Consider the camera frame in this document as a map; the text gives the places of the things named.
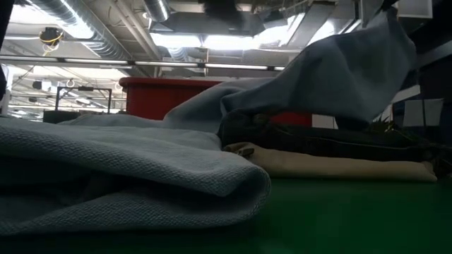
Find black monitor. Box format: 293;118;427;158
42;110;82;124

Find white board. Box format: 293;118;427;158
402;97;444;128

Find red plastic laundry bin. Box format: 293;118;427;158
119;76;314;128

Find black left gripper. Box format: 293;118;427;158
203;0;245;28

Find black ceiling cable reel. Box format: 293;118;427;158
38;27;64;47

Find dark blue jeans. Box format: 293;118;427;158
217;108;452;177

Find light blue garment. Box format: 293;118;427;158
0;6;418;236

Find white ceiling box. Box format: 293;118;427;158
397;0;434;19

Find silver ventilation duct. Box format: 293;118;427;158
20;0;171;61

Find khaki shorts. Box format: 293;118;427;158
222;142;439;183

